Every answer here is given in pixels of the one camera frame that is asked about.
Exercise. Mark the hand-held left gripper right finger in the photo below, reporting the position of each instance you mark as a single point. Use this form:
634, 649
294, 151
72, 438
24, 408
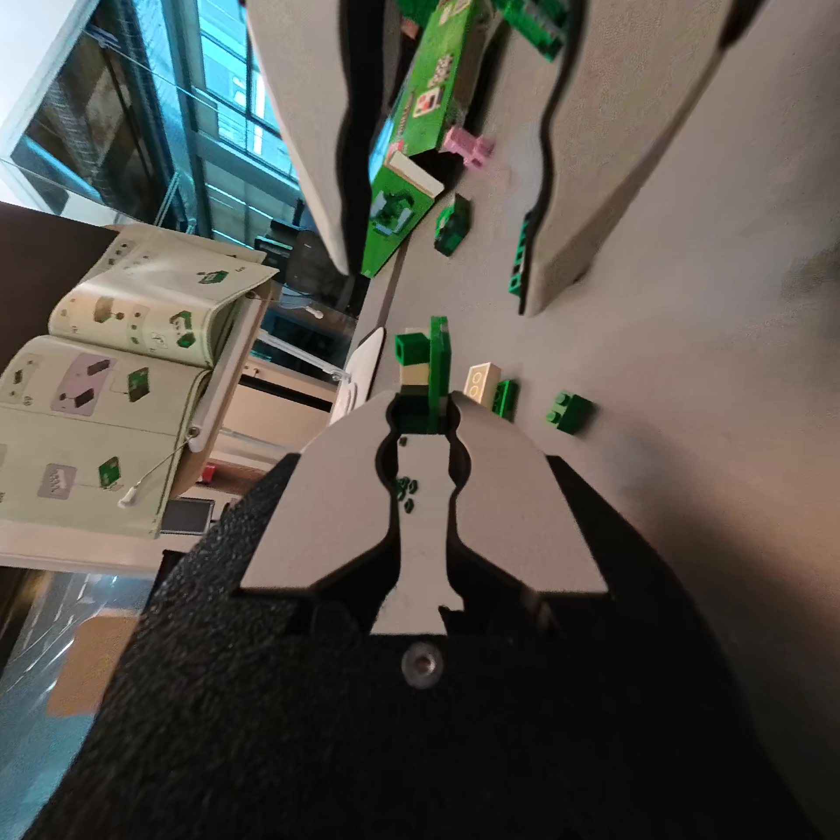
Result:
525, 518

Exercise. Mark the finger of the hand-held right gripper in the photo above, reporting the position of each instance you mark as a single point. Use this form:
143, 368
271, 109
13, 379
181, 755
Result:
623, 111
302, 98

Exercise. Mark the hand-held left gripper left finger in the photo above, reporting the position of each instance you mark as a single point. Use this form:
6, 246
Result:
315, 518

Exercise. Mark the bright green lego brick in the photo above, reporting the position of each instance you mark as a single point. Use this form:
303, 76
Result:
569, 412

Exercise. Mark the green lego assembly white brick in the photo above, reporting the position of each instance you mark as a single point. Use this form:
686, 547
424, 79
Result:
439, 367

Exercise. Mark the scattered dark green lego pieces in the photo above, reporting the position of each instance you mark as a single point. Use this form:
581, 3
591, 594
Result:
405, 487

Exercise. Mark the opened green lego box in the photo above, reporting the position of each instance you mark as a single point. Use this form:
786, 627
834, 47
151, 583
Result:
439, 72

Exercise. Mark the pink lego pig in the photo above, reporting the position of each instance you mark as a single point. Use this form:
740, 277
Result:
469, 145

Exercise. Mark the open lego instruction booklet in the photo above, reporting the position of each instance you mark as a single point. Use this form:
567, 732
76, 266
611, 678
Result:
98, 394

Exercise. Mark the small red box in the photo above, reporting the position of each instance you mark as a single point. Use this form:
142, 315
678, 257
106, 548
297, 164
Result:
207, 474

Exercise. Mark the book stand with white base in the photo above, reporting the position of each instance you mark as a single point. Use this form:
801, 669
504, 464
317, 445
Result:
361, 367

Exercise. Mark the tan rounded board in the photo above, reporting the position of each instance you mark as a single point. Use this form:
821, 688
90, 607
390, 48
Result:
92, 663

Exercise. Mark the dark panel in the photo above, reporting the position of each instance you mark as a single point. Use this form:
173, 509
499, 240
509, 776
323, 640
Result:
39, 282

